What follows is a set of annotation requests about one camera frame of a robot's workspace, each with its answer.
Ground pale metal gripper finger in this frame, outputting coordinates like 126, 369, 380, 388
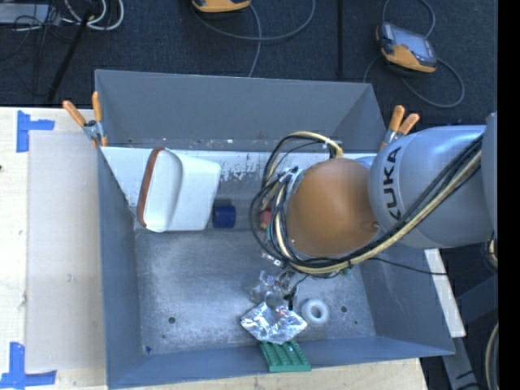
266, 284, 291, 312
249, 270, 272, 305

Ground crumpled silver foil packet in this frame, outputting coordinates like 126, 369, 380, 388
240, 301, 309, 345

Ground white ring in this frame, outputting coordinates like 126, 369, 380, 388
300, 298, 330, 326

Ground pale cardboard board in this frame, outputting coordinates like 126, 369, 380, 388
24, 130, 107, 375

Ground green studded toy brick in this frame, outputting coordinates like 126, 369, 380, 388
258, 339, 313, 374

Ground grey metal bin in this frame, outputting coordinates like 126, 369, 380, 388
93, 69, 456, 390

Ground white tub with brown rim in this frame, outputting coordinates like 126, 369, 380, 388
136, 146, 223, 234

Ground blue cylinder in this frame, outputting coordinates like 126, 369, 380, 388
212, 203, 237, 230

